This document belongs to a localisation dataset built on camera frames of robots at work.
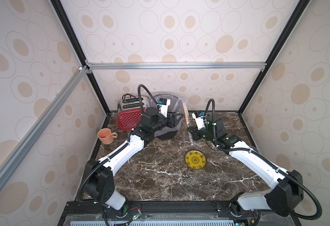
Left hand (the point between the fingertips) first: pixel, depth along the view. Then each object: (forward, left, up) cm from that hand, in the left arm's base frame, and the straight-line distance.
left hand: (184, 114), depth 72 cm
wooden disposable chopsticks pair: (+3, -1, -2) cm, 4 cm away
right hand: (-1, -7, -9) cm, 12 cm away
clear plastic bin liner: (+18, +3, -12) cm, 22 cm away
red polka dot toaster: (+15, +35, -17) cm, 41 cm away
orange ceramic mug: (+3, +50, -26) cm, 56 cm away
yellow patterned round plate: (-10, -10, -33) cm, 36 cm away
